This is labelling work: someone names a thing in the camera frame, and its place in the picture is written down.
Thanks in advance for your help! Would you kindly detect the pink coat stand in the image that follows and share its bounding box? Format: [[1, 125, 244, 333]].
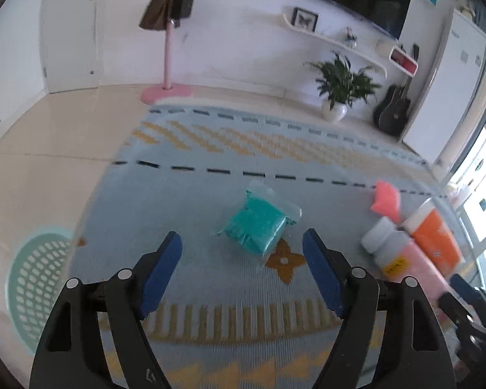
[[140, 0, 192, 105]]

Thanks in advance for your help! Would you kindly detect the brown hanging handbag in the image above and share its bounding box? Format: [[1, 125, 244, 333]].
[[139, 0, 170, 31]]

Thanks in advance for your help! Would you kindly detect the green potted plant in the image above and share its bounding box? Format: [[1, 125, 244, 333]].
[[305, 52, 382, 123]]

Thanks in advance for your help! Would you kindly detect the orange paper soymilk cup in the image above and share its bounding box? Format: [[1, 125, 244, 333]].
[[401, 198, 463, 277]]

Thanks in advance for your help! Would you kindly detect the pink sponge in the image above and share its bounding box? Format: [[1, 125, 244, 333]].
[[370, 180, 401, 224]]

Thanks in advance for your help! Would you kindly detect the white bottle pink label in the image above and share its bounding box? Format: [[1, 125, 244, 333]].
[[361, 217, 449, 308]]

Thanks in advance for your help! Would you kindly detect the patterned blue area rug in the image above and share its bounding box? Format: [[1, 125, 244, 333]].
[[68, 105, 459, 388]]

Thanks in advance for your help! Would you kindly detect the teal packet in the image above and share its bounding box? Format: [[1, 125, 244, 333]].
[[218, 180, 303, 259]]

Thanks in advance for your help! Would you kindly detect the red white cube shelf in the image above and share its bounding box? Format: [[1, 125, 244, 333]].
[[388, 47, 419, 77]]

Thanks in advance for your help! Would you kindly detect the black acoustic guitar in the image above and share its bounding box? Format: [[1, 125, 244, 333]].
[[373, 43, 420, 137]]

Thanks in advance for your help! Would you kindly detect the framed butterfly picture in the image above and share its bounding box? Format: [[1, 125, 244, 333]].
[[290, 7, 318, 32]]

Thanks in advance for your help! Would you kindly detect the white lower wall shelf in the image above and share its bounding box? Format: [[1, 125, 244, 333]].
[[264, 13, 388, 79]]

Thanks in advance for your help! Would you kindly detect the white door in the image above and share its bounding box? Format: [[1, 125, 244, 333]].
[[40, 0, 100, 93]]

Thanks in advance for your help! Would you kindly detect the white refrigerator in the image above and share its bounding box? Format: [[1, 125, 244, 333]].
[[402, 9, 486, 164]]

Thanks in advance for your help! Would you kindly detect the teal plastic waste basket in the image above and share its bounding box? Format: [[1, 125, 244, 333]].
[[5, 228, 72, 355]]

